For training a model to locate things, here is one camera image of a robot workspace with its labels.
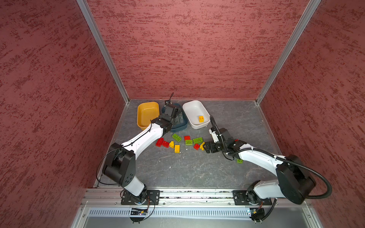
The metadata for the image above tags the white plastic bin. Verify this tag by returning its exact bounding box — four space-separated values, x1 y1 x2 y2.
183 100 210 130

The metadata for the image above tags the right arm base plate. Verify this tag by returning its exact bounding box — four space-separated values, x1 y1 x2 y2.
232 190 272 207

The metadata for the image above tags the left corner aluminium post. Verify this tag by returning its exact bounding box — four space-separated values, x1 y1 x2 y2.
77 0 130 105

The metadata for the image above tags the small yellow brick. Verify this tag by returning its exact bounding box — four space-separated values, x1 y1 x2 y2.
169 141 175 148

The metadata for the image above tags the teal plastic bin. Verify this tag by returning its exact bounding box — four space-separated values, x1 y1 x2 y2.
162 100 188 133

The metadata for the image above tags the aluminium front rail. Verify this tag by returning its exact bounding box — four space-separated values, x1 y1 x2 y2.
81 187 311 208

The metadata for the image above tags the corner aluminium post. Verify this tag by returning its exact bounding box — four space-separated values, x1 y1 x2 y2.
256 0 321 106
77 0 130 105

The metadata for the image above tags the green brick under red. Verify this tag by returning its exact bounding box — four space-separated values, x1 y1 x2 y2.
185 140 194 146

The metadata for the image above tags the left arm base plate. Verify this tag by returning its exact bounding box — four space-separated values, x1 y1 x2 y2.
120 190 161 206

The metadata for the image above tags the right corner aluminium post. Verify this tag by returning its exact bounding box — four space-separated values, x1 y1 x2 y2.
256 0 321 106

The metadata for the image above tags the yellow plastic bin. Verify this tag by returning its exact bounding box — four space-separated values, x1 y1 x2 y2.
137 102 160 131

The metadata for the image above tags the small red brick centre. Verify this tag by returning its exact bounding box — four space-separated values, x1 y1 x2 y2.
194 143 200 150

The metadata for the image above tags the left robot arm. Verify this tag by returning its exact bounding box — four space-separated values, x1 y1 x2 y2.
102 104 179 204

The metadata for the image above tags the red brick cluster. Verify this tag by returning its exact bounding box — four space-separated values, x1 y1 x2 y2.
162 141 170 148

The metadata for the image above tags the red long brick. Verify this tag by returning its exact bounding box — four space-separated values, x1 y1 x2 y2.
156 137 164 147

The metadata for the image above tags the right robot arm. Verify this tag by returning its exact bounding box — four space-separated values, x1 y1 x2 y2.
203 127 333 205

